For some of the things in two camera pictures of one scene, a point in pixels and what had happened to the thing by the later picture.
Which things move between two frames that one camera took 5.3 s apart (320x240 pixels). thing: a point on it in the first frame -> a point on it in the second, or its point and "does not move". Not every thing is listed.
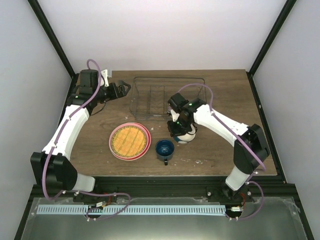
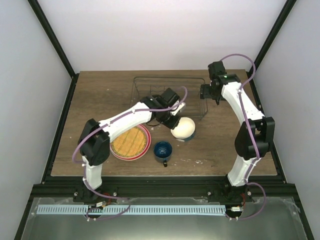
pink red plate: x=130 y=141 does not move
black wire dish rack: x=150 y=95 does not move
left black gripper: x=115 y=94 -> x=174 y=123
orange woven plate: x=128 y=140 does not move
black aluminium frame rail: x=173 y=186 does not move
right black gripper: x=174 y=132 -> x=204 y=93
